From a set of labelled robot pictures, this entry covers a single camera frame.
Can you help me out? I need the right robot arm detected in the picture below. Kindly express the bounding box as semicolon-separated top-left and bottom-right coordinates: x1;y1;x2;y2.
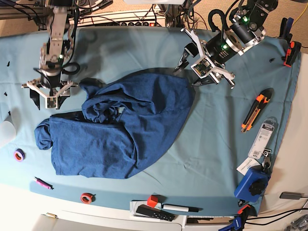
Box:
22;0;80;110

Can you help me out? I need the red cube block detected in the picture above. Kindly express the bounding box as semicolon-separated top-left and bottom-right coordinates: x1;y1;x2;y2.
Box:
147;195;159;208

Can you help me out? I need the white paper tag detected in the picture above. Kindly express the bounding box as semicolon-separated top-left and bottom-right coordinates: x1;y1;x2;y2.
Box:
236;157;260;176

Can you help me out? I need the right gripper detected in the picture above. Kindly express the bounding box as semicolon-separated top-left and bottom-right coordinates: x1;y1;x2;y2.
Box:
21;73;78;110

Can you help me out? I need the packaged tool blister card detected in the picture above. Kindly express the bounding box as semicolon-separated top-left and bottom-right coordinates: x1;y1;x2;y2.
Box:
248;117;277;160

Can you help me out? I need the light blue table cloth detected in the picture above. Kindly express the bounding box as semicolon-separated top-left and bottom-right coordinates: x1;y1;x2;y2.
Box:
0;26;301;216

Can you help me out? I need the purple tape roll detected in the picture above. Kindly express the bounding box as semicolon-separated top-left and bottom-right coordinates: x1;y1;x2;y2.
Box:
13;149;26;162

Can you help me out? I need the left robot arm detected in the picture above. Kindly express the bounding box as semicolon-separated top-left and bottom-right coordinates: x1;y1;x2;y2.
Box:
173;0;278;87

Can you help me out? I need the blue t-shirt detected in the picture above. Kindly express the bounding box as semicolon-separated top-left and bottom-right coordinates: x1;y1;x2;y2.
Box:
34;73;194;179

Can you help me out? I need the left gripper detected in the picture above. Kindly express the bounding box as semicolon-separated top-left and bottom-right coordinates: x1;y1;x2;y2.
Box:
173;28;236;89

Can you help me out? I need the red tape roll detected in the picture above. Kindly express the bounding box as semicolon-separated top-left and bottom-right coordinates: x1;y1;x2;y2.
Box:
80;193;95;205

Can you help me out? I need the grey adapter box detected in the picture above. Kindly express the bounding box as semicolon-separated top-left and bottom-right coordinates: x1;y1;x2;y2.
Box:
280;192;302;200

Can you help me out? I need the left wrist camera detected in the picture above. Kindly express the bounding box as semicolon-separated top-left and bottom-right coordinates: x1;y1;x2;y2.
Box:
191;55;215;79

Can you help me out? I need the power strip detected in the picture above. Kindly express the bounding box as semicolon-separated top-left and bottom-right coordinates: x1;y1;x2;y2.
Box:
90;10;166;27

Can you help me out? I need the orange black utility knife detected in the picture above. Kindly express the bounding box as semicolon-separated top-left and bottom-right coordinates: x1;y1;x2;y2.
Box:
241;88;274;133

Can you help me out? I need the blue black clamp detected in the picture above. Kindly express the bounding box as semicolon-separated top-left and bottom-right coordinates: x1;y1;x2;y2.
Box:
278;17;294;42

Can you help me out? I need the blue orange bottom clamp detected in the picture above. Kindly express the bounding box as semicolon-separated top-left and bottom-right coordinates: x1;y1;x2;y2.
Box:
218;205;252;231

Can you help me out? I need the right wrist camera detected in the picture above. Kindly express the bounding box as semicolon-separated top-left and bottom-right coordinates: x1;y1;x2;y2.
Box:
45;96;59;110

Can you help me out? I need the blue box with knob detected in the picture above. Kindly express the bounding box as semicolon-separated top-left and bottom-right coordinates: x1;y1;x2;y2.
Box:
234;167;270;203

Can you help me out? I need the pink marker pen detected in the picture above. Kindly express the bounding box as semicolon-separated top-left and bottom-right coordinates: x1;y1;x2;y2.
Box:
34;177;53;190

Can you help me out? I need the white translucent cup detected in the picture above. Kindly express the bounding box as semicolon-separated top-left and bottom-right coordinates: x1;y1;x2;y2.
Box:
0;121;16;148

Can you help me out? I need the metal keys carabiner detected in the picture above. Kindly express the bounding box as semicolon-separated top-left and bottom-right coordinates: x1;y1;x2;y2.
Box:
262;148;272;174

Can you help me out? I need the white black marker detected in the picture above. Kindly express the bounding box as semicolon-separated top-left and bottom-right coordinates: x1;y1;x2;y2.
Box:
162;204;200;213

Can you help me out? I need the orange black clamp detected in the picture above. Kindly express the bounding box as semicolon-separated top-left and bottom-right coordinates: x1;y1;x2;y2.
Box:
282;41;302;67

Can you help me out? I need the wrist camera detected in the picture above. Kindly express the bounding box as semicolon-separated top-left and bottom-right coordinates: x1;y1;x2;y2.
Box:
191;55;215;79
45;96;59;110

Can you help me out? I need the black remote control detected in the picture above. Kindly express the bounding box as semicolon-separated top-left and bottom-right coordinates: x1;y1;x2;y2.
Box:
136;205;175;221

